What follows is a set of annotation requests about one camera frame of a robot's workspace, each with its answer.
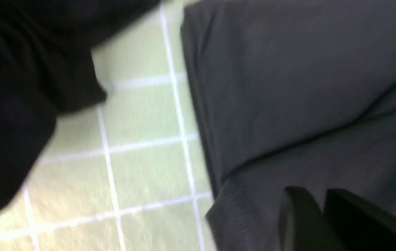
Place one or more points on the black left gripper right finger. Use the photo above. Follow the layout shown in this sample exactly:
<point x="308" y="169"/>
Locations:
<point x="359" y="224"/>

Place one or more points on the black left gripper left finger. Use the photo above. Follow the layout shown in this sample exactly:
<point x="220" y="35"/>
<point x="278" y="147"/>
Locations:
<point x="302" y="226"/>

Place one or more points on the gray long-sleeved shirt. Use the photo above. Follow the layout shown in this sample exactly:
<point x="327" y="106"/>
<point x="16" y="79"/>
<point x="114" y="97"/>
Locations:
<point x="291" y="93"/>

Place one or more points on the green checkered tablecloth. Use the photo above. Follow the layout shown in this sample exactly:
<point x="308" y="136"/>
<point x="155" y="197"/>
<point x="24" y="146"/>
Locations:
<point x="128" y="175"/>

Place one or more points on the pile of black clothes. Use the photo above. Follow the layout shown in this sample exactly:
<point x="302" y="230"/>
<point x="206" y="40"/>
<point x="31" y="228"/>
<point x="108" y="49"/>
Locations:
<point x="46" y="70"/>

